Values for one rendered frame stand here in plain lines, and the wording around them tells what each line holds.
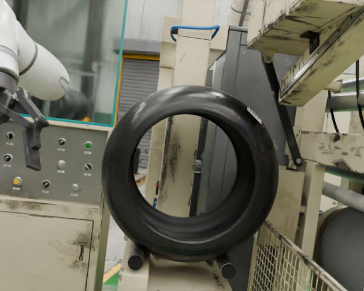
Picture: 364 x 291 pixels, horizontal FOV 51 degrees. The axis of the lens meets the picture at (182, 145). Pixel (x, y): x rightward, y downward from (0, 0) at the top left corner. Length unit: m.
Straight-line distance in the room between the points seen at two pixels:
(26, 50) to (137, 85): 10.08
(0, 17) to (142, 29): 10.40
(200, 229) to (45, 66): 0.82
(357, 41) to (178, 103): 0.50
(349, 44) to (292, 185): 0.62
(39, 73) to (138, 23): 10.42
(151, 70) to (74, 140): 9.14
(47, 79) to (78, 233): 1.01
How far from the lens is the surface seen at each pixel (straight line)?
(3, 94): 0.80
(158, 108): 1.13
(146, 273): 1.22
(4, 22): 0.89
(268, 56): 1.49
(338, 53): 1.15
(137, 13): 11.42
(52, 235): 1.86
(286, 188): 1.52
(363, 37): 1.09
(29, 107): 0.74
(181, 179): 1.50
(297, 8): 1.04
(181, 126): 1.49
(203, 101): 1.14
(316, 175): 1.57
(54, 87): 0.99
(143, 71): 10.96
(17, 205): 1.88
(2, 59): 0.83
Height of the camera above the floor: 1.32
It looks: 3 degrees down
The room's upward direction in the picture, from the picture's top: 7 degrees clockwise
